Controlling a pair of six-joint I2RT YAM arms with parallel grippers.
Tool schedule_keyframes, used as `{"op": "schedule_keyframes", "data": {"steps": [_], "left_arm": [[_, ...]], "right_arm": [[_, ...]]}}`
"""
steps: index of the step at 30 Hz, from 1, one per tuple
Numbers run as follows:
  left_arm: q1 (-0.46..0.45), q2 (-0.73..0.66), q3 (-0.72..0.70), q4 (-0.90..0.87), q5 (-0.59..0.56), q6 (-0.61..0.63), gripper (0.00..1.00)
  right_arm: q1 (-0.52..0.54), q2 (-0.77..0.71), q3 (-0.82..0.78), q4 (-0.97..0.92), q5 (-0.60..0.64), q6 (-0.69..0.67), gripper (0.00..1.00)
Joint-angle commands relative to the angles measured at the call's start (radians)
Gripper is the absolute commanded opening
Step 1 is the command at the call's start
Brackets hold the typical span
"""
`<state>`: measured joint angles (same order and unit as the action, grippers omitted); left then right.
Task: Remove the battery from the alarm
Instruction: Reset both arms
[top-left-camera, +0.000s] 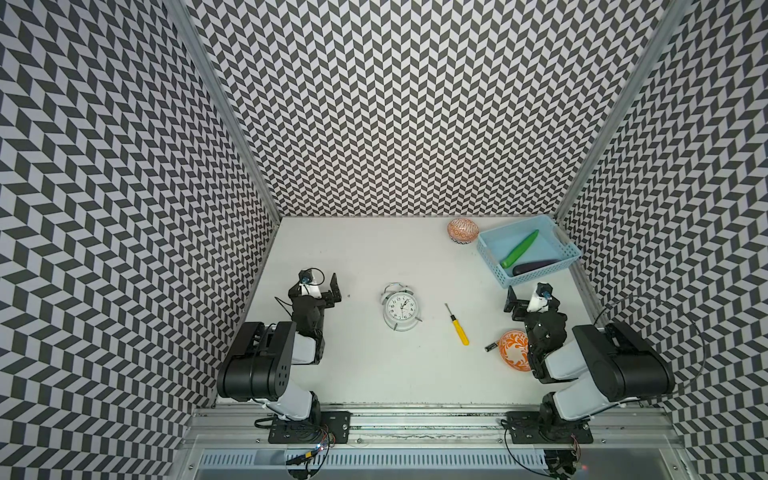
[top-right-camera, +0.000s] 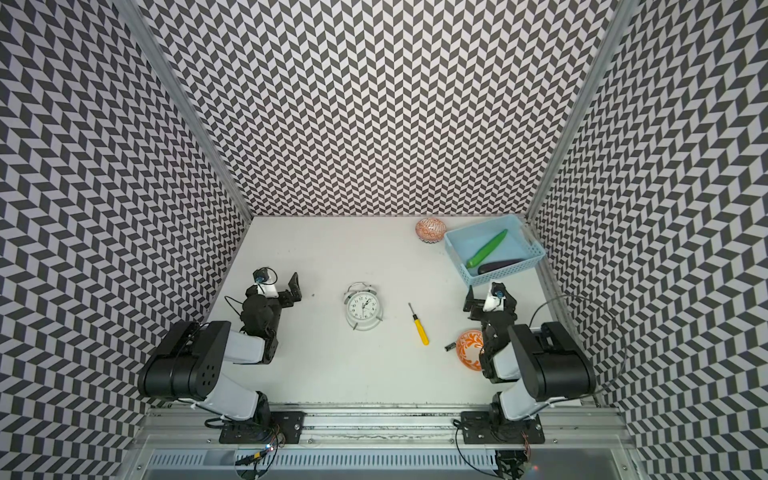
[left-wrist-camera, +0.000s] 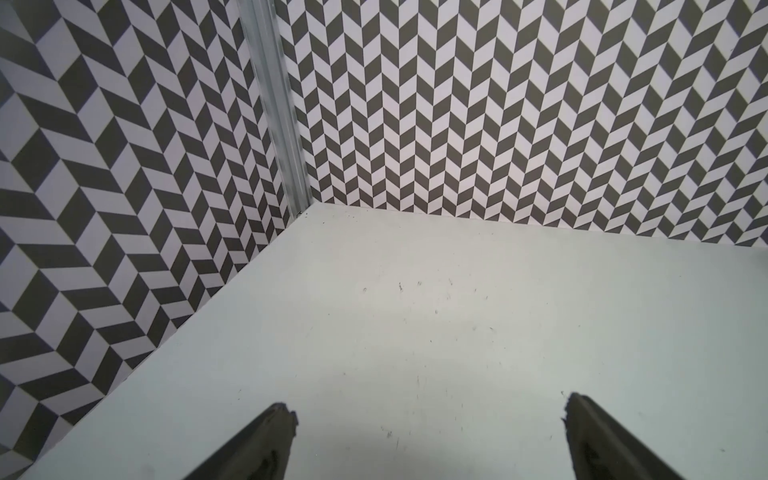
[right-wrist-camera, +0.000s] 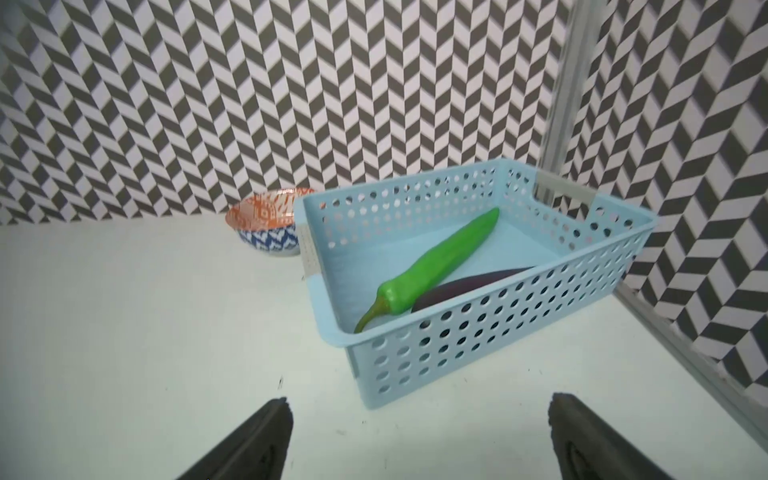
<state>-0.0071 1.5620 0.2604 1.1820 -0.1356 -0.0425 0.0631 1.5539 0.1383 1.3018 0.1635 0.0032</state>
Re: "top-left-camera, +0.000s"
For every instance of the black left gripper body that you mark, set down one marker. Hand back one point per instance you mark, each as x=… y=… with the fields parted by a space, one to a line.
x=325 y=301

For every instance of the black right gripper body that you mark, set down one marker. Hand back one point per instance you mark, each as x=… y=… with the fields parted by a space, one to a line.
x=520 y=312

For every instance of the yellow handled screwdriver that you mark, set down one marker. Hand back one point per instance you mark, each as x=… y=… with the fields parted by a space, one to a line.
x=458 y=327

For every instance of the white twin bell alarm clock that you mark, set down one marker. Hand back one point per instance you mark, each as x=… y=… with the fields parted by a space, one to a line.
x=401 y=308

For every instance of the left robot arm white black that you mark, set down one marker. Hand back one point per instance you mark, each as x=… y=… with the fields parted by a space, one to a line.
x=258 y=365

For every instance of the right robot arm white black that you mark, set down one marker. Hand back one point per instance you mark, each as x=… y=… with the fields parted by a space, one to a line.
x=602 y=367

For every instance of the dark purple eggplant toy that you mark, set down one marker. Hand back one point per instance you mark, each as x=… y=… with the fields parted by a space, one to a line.
x=525 y=268

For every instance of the orange patterned bowl upright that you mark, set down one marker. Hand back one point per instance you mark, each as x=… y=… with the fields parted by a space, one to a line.
x=513 y=349

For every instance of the green cucumber toy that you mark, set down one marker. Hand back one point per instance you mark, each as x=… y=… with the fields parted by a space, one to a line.
x=519 y=250

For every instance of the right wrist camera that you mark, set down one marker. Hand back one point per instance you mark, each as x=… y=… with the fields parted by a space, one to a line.
x=540 y=299

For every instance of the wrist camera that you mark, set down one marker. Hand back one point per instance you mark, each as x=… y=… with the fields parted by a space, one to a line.
x=310 y=281
x=540 y=299

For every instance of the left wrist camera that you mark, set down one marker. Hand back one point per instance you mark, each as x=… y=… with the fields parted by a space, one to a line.
x=310 y=281

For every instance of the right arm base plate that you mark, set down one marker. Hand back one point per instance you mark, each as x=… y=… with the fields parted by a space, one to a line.
x=531 y=427

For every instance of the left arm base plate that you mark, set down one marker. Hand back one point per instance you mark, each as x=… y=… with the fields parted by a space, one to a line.
x=331 y=427

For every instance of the aluminium front rail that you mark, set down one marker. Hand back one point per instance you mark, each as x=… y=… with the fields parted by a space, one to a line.
x=430 y=426

